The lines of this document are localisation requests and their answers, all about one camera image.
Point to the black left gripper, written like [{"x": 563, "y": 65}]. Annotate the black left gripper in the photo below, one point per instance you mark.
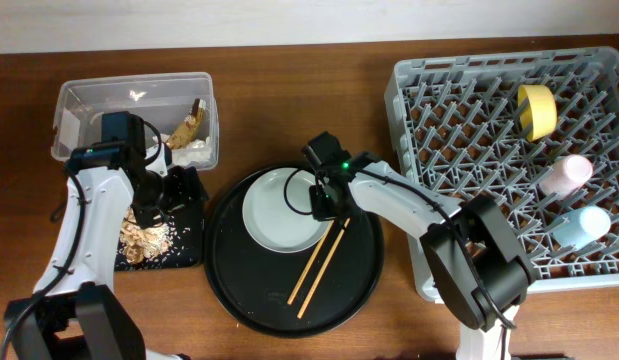
[{"x": 188, "y": 190}]

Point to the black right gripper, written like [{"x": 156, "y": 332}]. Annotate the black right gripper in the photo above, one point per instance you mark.
[{"x": 319, "y": 207}]

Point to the wooden chopstick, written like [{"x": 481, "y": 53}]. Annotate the wooden chopstick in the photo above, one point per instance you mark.
[
  {"x": 308, "y": 265},
  {"x": 323, "y": 268}
]

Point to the food scraps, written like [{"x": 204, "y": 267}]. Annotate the food scraps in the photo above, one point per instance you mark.
[{"x": 140, "y": 244}]

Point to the grey round plate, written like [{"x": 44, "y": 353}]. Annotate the grey round plate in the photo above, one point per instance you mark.
[{"x": 269, "y": 220}]

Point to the white tissue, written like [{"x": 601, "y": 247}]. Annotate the white tissue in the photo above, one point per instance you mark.
[{"x": 200, "y": 154}]

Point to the gold snack wrapper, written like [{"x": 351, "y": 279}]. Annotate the gold snack wrapper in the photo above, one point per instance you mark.
[{"x": 187, "y": 130}]

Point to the yellow bowl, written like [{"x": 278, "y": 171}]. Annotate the yellow bowl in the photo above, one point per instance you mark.
[{"x": 539, "y": 117}]

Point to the pink plastic cup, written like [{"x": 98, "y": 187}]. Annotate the pink plastic cup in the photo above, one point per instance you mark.
[{"x": 568, "y": 175}]

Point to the blue plastic cup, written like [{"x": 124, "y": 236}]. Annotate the blue plastic cup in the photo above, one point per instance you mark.
[{"x": 583, "y": 226}]

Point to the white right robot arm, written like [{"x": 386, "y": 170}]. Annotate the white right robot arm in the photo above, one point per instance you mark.
[{"x": 480, "y": 269}]

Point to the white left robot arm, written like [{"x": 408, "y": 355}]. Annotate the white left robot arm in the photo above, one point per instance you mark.
[{"x": 73, "y": 312}]

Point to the clear plastic waste bin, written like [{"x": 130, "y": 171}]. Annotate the clear plastic waste bin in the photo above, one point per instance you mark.
[{"x": 163, "y": 100}]

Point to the grey dishwasher rack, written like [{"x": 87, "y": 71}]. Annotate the grey dishwasher rack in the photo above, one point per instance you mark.
[{"x": 455, "y": 127}]

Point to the black rectangular tray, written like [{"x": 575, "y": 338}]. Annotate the black rectangular tray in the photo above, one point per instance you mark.
[{"x": 186, "y": 251}]

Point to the round black serving tray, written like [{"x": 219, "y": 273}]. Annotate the round black serving tray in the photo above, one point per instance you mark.
[{"x": 256, "y": 285}]

